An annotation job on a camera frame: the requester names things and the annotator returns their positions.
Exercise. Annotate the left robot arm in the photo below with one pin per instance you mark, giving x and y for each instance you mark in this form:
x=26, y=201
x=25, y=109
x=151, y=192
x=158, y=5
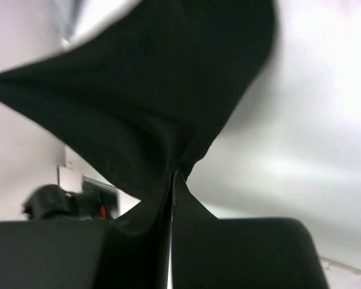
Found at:
x=73, y=196

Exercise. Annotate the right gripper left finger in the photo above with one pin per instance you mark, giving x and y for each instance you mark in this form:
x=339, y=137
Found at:
x=131, y=251

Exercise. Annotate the black tank top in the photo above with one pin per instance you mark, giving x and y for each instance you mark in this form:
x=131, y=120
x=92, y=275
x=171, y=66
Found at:
x=147, y=96

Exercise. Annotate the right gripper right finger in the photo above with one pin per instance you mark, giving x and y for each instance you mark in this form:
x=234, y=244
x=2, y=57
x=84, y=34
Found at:
x=208, y=252

